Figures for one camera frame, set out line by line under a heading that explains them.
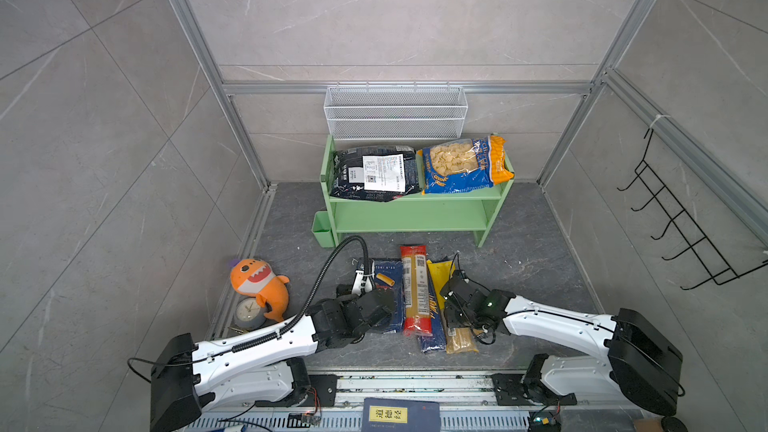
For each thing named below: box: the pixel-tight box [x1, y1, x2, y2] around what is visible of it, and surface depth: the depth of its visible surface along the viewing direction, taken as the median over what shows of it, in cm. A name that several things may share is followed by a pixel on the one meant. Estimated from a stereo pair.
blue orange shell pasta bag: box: [421, 135, 515, 195], surface depth 81 cm
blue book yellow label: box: [362, 397, 441, 432], surface depth 70 cm
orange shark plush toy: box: [230, 258, 290, 322], surface depth 87 cm
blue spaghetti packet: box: [418, 261, 447, 353], surface depth 80 cm
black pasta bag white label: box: [330, 145, 421, 203], surface depth 79 cm
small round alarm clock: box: [234, 296, 267, 332], surface depth 85 cm
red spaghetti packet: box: [400, 245, 433, 337], surface depth 86 cm
